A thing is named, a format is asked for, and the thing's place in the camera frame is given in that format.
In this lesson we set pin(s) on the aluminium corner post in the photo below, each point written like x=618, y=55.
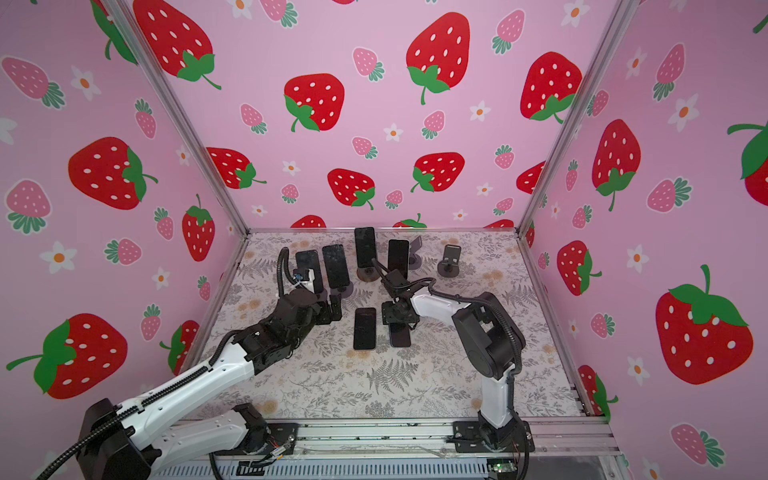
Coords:
x=612, y=37
x=125, y=22

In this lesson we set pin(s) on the grey folding stand rear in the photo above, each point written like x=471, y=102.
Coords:
x=414, y=259

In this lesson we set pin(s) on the dark grey round stand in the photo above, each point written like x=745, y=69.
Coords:
x=448, y=266

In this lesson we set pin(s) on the aluminium left corner post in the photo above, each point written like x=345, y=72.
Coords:
x=125, y=22

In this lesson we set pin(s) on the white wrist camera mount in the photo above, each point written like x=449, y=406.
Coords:
x=304, y=278

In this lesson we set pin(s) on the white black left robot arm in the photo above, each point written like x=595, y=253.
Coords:
x=139, y=437

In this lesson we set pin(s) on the aluminium front rail frame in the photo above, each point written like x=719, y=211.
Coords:
x=434, y=438

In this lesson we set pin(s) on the tall black phone on wood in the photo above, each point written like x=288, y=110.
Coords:
x=366, y=248

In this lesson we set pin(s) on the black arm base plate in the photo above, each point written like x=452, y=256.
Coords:
x=480, y=436

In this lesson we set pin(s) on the blue-edged black phone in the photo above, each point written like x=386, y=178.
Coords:
x=400, y=335

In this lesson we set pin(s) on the aluminium right corner post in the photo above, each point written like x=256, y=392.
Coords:
x=612, y=37

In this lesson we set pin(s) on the pink-edged black phone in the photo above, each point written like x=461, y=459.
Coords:
x=364, y=331

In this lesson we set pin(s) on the large black phone leftmost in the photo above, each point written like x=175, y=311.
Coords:
x=310, y=259

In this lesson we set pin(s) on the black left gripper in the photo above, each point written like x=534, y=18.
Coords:
x=326, y=316

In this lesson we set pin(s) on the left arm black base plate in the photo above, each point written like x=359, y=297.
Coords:
x=264, y=438

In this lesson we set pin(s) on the silver-edged black phone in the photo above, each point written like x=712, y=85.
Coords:
x=398, y=256

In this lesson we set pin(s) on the white slotted cable duct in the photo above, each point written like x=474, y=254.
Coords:
x=433, y=468

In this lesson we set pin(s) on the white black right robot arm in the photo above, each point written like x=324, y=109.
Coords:
x=493, y=344

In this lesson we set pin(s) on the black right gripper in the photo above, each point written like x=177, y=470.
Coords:
x=386, y=309

